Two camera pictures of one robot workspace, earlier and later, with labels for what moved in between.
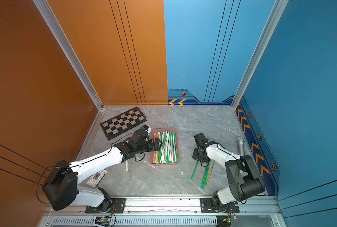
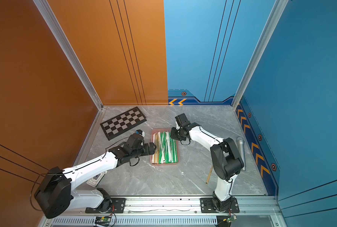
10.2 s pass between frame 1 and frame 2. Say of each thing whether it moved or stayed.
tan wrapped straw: stayed
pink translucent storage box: stayed
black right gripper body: moved
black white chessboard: stayed
